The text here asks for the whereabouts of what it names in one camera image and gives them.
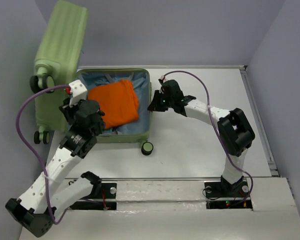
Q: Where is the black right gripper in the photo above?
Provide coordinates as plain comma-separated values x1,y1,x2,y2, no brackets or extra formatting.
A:
147,90,174,112

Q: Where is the orange cloth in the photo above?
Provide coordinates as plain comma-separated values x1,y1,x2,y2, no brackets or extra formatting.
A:
88,79,140,129

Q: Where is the light green hard suitcase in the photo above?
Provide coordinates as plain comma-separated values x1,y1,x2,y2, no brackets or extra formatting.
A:
29,0,154,156

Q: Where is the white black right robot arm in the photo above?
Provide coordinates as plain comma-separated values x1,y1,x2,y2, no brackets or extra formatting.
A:
147,78,255,196

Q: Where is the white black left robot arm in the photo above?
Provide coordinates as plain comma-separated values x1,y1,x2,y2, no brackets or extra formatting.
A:
5,99,105,238

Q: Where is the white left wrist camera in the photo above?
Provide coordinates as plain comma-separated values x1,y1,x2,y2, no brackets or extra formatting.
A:
68,79,88,107

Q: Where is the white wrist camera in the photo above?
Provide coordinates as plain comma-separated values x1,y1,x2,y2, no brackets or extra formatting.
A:
158,75,168,86
68,79,88,107

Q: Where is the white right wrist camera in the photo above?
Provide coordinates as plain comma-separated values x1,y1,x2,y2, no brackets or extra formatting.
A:
158,75,168,86

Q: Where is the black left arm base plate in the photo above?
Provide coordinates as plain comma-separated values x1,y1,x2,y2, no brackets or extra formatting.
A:
69,182,117,211

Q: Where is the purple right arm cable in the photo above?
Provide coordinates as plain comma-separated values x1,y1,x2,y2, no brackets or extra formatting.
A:
162,70,254,202

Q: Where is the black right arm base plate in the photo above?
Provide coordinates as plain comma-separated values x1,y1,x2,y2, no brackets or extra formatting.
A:
202,180,253,210

